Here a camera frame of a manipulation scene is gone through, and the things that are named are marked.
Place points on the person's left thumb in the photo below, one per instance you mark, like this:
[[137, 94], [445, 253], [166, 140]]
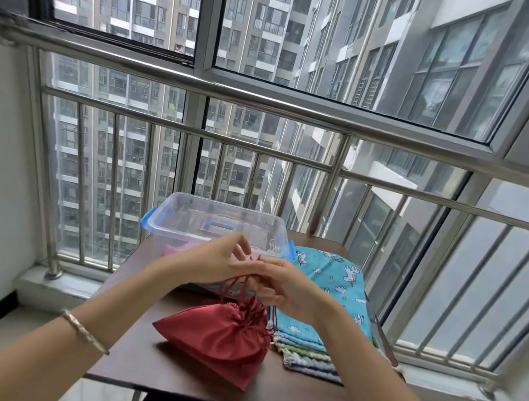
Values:
[[246, 269]]

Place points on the green folded cloth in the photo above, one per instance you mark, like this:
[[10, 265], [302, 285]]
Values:
[[305, 353]]

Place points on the person's left forearm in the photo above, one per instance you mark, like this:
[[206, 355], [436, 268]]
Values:
[[73, 332]]

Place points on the person's left hand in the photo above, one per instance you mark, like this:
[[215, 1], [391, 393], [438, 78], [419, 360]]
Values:
[[199, 262]]

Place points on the person's right fingers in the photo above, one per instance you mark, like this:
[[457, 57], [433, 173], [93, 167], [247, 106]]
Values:
[[267, 278]]

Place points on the clear plastic storage box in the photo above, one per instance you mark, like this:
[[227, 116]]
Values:
[[196, 219]]

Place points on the blue unicorn print cloth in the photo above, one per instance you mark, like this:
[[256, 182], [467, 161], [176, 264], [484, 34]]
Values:
[[331, 281]]

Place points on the blue striped folded cloth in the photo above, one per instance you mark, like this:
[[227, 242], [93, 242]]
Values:
[[313, 368]]

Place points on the grey aluminium window frame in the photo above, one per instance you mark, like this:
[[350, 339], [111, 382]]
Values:
[[210, 14]]

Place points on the stainless steel safety railing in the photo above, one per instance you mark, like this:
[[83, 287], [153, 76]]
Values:
[[270, 101]]

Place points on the person's right hand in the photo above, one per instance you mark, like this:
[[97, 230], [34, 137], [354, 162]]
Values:
[[302, 296]]

